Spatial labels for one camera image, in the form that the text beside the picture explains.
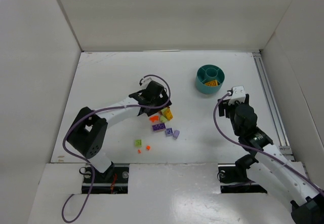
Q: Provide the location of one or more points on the lavender square lego brick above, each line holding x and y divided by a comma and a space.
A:
169, 132

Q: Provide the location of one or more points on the yellow orange lego brick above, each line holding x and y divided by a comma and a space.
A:
213, 83

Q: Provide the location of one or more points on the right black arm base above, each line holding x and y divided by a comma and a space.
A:
233, 177

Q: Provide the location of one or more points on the green square lego brick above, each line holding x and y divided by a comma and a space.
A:
138, 143

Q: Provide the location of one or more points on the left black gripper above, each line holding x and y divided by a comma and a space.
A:
163, 103

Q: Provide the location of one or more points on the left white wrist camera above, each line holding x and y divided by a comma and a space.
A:
145, 80

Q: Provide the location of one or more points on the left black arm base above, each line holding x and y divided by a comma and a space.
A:
113, 182

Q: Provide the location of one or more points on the teal divided round container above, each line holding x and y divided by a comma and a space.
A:
208, 73

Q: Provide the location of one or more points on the orange lego dish piece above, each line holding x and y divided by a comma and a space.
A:
154, 118

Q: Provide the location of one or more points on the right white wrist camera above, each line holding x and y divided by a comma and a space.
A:
236, 94

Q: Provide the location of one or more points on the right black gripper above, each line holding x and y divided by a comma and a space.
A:
225, 110

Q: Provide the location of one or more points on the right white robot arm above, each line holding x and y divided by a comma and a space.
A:
265, 165

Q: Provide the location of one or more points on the lavender sloped lego brick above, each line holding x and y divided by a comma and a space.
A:
176, 134

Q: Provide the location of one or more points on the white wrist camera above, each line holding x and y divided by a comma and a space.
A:
236, 94
145, 80

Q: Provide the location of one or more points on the dark purple lego brick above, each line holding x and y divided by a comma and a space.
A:
158, 127

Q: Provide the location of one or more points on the pale green small lego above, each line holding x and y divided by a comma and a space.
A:
163, 119

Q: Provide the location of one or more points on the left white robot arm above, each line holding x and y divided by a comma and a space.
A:
85, 136

